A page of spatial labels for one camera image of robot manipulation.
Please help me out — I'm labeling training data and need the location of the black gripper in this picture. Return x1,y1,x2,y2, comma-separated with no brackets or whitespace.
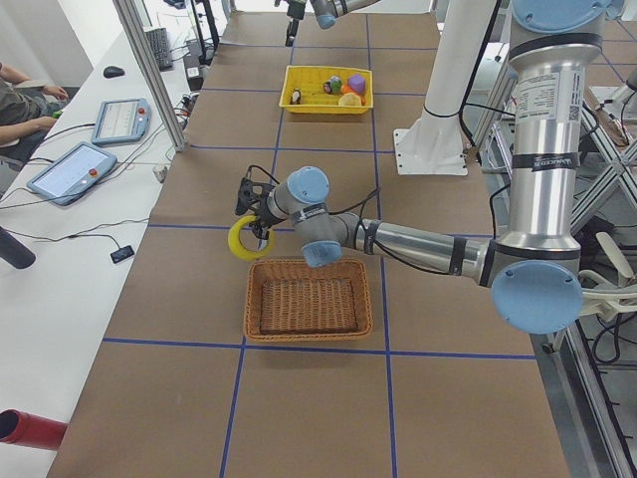
249,198,279,253
285,0,307,46

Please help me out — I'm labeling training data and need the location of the yellow tape roll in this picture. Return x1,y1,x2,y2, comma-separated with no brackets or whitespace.
227,215,274,261

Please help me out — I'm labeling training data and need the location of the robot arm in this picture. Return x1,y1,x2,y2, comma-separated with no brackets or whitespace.
285,0,377,47
236,1,636,335

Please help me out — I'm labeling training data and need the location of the brown wicker basket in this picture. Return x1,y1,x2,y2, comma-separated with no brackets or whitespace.
244,258,373,343

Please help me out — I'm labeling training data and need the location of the yellow woven basket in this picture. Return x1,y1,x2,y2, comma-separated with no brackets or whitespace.
279,66,373,115

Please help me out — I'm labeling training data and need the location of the small black labelled can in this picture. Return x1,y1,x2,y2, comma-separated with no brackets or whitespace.
322,76,342,95

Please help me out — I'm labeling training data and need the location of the toy panda figure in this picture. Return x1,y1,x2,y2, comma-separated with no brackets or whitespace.
290,89,303,106

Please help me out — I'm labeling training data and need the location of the purple foam block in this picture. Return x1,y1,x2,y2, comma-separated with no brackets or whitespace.
343,74,367,96

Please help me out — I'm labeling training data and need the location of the small black device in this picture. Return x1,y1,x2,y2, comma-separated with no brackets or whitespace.
109,245,134,264

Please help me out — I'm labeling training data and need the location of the black keyboard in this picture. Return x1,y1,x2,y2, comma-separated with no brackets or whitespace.
144,28,173,72

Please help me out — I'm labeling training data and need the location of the blue teach pendant far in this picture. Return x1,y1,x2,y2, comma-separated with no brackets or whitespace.
91,99,151,146

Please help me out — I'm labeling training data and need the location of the blue teach pendant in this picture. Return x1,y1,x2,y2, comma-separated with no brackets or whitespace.
91,99,151,146
27,141,116,206

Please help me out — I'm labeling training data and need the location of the black computer mouse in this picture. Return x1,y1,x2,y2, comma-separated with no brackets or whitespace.
103,66,125,79

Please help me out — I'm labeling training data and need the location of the blue teach pendant near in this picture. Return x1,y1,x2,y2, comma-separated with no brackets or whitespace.
27,141,116,206

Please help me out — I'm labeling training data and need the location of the seated person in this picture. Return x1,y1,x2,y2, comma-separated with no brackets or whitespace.
1,63,69,163

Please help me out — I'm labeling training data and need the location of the red cylinder bottle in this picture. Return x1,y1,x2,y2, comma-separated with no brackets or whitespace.
1,409,68,451

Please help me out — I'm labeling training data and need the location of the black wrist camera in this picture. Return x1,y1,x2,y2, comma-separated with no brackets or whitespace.
235,177,262,216

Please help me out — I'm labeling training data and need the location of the aluminium frame post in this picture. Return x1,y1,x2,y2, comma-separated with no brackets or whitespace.
112,0,186,152

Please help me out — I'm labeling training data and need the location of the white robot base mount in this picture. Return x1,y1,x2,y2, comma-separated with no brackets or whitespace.
393,0,499,176

